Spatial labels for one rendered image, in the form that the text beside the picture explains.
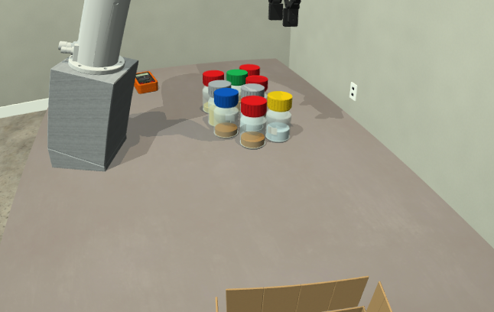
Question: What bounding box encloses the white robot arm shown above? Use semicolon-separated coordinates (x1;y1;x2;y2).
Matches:
58;0;131;75

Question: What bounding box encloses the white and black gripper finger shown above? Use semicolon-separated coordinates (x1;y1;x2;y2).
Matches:
268;0;283;21
283;0;301;27

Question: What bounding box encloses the open brown cardboard box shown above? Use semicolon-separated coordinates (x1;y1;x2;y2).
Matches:
226;276;392;312

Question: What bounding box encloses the orange digital multimeter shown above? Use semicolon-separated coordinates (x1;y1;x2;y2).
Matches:
134;71;158;94

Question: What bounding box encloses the green-capped bottle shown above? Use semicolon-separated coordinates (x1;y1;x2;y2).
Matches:
226;70;248;113

